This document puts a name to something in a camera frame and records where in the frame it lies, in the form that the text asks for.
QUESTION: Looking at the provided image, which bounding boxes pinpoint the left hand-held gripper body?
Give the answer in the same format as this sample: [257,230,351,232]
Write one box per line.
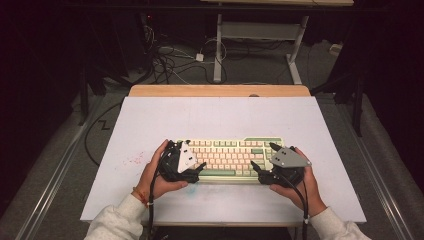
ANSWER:
[159,139,201,183]

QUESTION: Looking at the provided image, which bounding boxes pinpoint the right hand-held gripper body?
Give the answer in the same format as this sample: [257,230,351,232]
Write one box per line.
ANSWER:
[258,145,313,188]

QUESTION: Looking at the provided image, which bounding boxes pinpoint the green and cream keyboard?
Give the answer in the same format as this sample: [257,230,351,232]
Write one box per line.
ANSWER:
[174,136,287,184]

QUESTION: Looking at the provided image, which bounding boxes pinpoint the person's left hand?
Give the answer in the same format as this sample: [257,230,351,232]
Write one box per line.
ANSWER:
[132,138,190,201]

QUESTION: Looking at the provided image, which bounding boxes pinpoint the person's right hand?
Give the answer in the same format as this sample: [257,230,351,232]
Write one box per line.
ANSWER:
[269,147,329,218]

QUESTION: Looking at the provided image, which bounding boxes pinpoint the black metal stand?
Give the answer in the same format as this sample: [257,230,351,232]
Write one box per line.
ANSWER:
[311,71,366,138]
[77,63,108,127]

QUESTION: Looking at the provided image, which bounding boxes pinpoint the small white box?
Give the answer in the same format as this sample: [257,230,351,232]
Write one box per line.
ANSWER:
[328,42,344,56]

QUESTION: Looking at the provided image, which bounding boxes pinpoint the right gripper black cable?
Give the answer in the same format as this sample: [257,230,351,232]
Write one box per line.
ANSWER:
[282,175,310,240]

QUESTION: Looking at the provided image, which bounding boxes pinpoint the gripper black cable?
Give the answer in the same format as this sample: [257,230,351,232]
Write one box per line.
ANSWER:
[282,175,310,240]
[147,151,169,240]

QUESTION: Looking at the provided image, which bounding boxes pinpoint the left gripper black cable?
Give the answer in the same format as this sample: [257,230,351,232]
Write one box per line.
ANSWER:
[147,151,169,240]

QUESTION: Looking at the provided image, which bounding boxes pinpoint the red bracelet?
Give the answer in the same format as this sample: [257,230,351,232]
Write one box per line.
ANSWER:
[132,186,150,208]

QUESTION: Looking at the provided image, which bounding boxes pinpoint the tangle of black floor cables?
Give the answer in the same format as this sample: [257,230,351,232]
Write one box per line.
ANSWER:
[142,24,228,85]

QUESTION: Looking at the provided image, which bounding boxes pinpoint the aluminium rail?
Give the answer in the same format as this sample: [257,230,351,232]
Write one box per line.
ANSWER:
[335,99,415,240]
[14,95,102,240]

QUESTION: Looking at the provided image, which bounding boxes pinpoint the white metal desk frame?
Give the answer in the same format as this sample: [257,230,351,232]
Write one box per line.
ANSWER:
[213,13,310,86]

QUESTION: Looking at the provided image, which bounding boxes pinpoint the black floor cable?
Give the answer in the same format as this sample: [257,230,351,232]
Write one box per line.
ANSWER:
[83,101,123,168]

